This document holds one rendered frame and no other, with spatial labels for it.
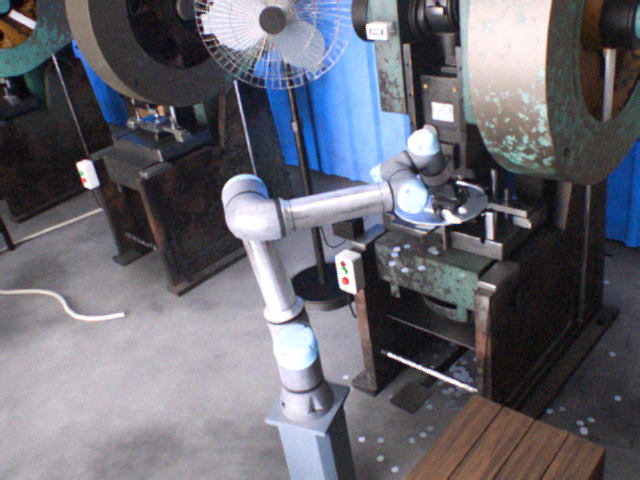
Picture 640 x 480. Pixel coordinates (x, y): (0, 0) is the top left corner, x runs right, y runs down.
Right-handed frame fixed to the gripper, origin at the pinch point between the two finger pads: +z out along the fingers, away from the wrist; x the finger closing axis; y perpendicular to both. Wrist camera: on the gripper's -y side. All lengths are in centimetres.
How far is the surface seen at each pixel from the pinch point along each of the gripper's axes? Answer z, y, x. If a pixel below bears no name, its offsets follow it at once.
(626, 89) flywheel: -10, 34, 47
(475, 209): 5.6, 2.4, 9.1
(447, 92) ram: -24.1, -7.4, 27.0
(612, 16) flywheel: -44, 38, 36
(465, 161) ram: -5.2, -2.4, 18.1
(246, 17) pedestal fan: -36, -97, 44
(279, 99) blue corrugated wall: 89, -211, 116
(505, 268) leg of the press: 15.6, 15.1, -2.4
